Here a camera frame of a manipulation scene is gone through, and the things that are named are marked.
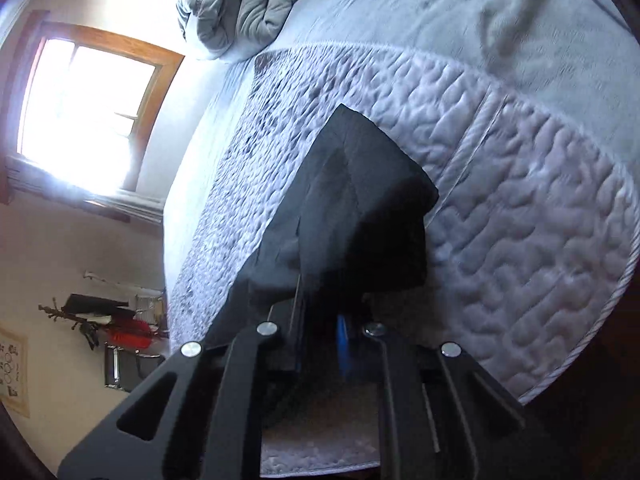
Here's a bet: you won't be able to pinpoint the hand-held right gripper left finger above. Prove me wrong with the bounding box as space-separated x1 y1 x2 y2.
57 300 306 480

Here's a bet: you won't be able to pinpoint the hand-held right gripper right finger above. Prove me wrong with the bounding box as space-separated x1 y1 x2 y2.
336 314 576 480

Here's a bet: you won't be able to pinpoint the black pants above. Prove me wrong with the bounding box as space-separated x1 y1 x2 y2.
202 104 440 352

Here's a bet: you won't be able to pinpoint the red cloth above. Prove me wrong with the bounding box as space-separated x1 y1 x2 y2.
106 326 160 352

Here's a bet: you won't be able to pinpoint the white quilted mattress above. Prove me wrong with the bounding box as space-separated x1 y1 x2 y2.
164 0 640 476

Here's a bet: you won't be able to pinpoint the wooden framed window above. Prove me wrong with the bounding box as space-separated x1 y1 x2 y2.
0 10 187 223

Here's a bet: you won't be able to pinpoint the grey puffy comforter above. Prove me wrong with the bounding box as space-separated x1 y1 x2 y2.
176 0 321 62

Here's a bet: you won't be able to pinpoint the chrome frame chair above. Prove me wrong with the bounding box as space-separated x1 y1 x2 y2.
102 341 167 393

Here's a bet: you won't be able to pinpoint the wall coat rack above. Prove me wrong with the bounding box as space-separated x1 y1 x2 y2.
38 269 166 352

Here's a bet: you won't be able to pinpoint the framed wall picture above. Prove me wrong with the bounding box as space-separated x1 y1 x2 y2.
0 326 32 418

